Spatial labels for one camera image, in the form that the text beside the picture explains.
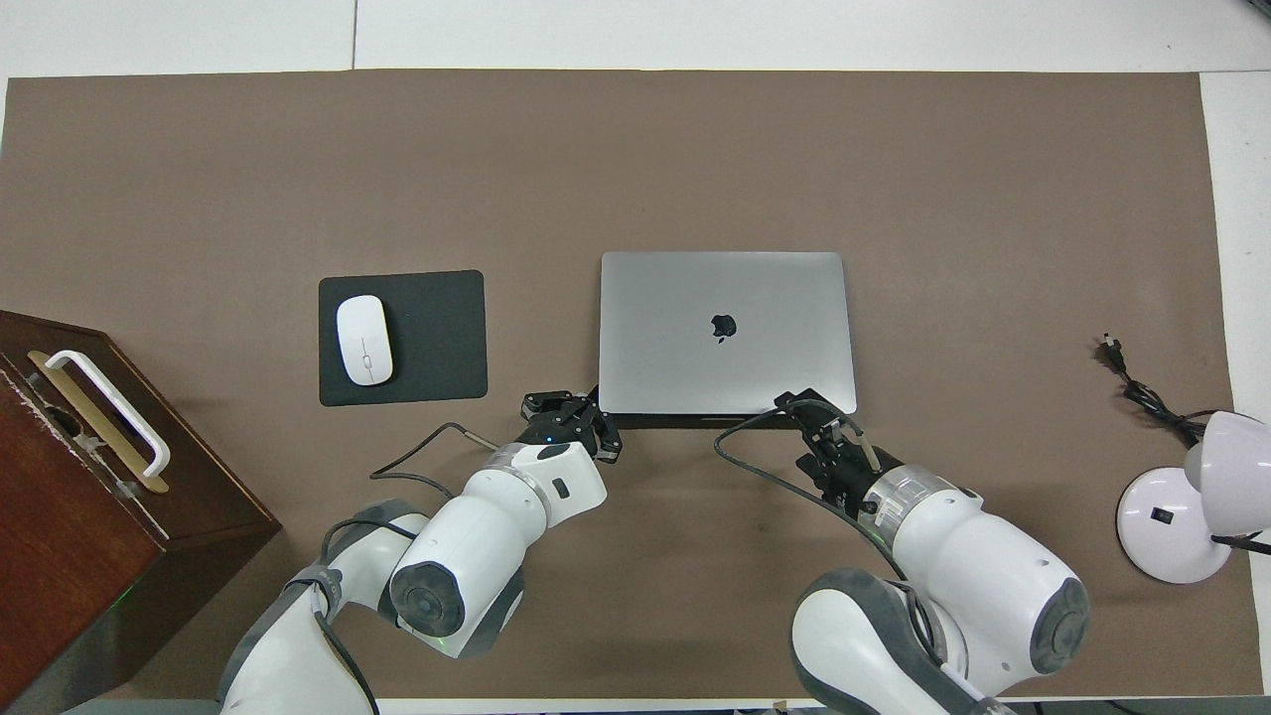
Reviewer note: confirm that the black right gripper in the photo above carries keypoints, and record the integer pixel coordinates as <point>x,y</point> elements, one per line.
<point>839,467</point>

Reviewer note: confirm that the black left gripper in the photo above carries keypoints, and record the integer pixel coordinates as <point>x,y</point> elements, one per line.
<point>561,427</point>

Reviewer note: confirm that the silver laptop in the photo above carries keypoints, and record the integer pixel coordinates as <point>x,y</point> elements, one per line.
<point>675,338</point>

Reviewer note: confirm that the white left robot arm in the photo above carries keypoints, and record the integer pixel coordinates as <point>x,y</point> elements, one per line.
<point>467,556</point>

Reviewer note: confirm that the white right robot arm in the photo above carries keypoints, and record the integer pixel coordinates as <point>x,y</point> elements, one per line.
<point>983,576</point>

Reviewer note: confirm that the black mouse pad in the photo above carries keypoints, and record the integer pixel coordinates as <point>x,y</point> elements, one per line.
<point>437,338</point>

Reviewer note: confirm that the white computer mouse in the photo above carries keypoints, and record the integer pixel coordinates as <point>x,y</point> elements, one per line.
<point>364,343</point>

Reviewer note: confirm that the brown table mat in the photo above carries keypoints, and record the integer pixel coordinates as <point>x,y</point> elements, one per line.
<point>596,159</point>

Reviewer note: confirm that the white desk lamp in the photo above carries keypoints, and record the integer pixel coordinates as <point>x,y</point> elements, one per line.
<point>1162,526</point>

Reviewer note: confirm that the dark wooden box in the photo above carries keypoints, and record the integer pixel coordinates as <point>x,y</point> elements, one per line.
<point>79,556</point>

